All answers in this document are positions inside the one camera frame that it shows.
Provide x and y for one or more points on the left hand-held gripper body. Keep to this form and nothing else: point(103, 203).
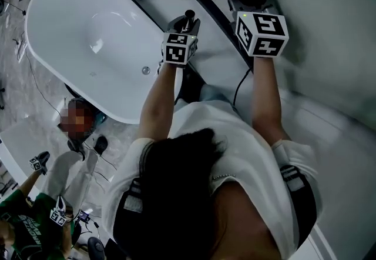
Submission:
point(176, 51)

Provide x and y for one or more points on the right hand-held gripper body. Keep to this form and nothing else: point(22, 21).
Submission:
point(261, 35)

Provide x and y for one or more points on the person's left forearm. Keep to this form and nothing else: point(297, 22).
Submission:
point(155, 100)

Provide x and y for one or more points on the person's right forearm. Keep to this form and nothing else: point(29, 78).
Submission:
point(264, 97)

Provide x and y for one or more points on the chrome bathtub drain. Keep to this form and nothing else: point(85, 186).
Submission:
point(146, 70)

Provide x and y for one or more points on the white bathtub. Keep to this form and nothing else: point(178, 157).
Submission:
point(97, 32)

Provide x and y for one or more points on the person's white shirt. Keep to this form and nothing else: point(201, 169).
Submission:
point(258, 170)

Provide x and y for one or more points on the small blue-lit device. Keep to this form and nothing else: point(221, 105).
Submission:
point(84, 216)

